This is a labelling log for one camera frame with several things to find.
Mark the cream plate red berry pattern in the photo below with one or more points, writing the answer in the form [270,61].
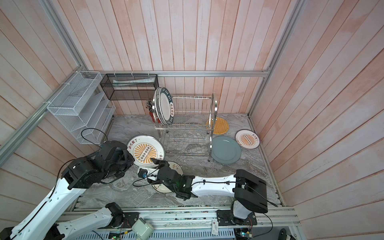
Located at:
[161,188]

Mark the white green box device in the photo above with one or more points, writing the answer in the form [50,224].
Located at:
[142,229]

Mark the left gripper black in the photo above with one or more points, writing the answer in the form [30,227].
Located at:
[130,160]

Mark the large orange sunburst plate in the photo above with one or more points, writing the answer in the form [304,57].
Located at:
[144,148]

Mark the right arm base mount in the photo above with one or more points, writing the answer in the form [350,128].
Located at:
[235,218]

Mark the utensils in red cup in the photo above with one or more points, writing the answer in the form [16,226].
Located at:
[149,106]

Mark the white plate cloud line pattern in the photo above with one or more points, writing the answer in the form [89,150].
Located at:
[154,107]

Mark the stainless steel dish rack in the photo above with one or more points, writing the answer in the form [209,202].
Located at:
[191,133]

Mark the white wire mesh shelf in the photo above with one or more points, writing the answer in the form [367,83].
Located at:
[82,109]

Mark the black mesh wall basket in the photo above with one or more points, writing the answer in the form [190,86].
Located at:
[129,87]

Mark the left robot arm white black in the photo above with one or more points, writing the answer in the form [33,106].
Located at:
[112,159]

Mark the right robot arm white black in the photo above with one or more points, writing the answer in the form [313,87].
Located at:
[248,190]

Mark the small orange sunburst plate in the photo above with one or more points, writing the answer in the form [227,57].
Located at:
[247,139]

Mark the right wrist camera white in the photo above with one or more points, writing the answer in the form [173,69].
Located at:
[144,173]

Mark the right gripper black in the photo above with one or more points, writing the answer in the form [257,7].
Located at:
[164,163]

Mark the white plate green text rim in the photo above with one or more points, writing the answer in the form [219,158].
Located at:
[165,106]

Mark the red utensil cup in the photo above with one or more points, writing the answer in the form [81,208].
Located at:
[152,115]

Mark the yellow woven round trivet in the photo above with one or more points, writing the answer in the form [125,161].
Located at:
[221,126]

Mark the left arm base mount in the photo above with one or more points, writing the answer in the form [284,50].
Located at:
[120,218]

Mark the grey green plain plate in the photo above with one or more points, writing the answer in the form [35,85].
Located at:
[225,150]

